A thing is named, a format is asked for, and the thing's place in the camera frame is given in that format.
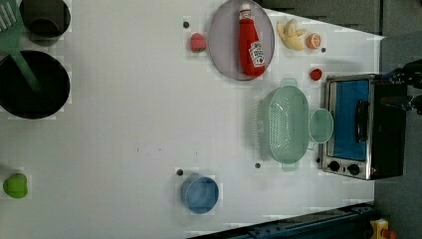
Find green plastic strainer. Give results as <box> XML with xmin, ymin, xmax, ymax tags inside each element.
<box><xmin>253</xmin><ymin>79</ymin><xmax>310</xmax><ymax>172</ymax></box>

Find red ketchup bottle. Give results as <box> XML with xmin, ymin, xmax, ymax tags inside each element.
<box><xmin>239</xmin><ymin>3</ymin><xmax>266</xmax><ymax>78</ymax></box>

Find blue bowl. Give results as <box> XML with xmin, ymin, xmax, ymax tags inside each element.
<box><xmin>181</xmin><ymin>174</ymin><xmax>220</xmax><ymax>214</ymax></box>

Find red toy strawberry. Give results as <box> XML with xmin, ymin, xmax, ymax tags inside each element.
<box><xmin>190</xmin><ymin>33</ymin><xmax>206</xmax><ymax>53</ymax></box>

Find small green cup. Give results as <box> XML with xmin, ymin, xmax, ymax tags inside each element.
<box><xmin>309</xmin><ymin>109</ymin><xmax>333</xmax><ymax>143</ymax></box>

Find small red toy tomato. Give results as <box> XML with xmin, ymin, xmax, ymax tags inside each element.
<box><xmin>310</xmin><ymin>69</ymin><xmax>322</xmax><ymax>81</ymax></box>

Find peeled toy banana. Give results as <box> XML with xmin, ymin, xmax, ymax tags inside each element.
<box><xmin>277</xmin><ymin>19</ymin><xmax>308</xmax><ymax>51</ymax></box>

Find toy orange half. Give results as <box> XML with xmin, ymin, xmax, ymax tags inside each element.
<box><xmin>306</xmin><ymin>33</ymin><xmax>321</xmax><ymax>50</ymax></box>

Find toaster oven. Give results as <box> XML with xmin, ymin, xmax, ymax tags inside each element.
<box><xmin>321</xmin><ymin>74</ymin><xmax>407</xmax><ymax>180</ymax></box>

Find small black cup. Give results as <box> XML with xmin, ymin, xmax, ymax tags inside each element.
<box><xmin>19</xmin><ymin>0</ymin><xmax>71</xmax><ymax>38</ymax></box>

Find large black pot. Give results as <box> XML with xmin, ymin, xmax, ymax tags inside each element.
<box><xmin>0</xmin><ymin>50</ymin><xmax>71</xmax><ymax>120</ymax></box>

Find green toy pear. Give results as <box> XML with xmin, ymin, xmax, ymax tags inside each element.
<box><xmin>3</xmin><ymin>173</ymin><xmax>28</xmax><ymax>199</ymax></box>

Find green slotted spatula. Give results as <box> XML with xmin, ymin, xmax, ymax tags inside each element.
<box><xmin>0</xmin><ymin>0</ymin><xmax>41</xmax><ymax>93</ymax></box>

